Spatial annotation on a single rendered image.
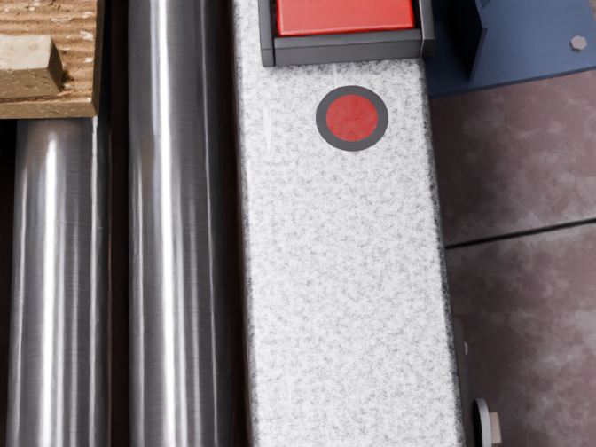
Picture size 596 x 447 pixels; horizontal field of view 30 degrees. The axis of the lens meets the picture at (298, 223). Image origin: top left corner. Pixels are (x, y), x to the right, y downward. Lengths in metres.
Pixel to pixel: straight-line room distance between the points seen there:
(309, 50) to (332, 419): 0.16
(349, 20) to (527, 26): 1.10
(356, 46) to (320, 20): 0.02
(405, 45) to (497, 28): 1.08
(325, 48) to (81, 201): 0.12
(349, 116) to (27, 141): 0.14
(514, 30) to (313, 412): 1.17
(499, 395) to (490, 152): 0.32
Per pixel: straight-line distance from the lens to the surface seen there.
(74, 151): 0.49
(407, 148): 0.48
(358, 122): 0.49
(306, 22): 0.49
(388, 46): 0.49
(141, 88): 0.50
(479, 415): 0.53
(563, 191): 1.49
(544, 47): 1.57
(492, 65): 1.54
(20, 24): 0.50
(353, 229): 0.47
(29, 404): 0.46
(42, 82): 0.47
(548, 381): 1.41
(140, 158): 0.48
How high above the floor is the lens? 1.35
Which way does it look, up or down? 70 degrees down
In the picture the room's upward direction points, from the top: 3 degrees counter-clockwise
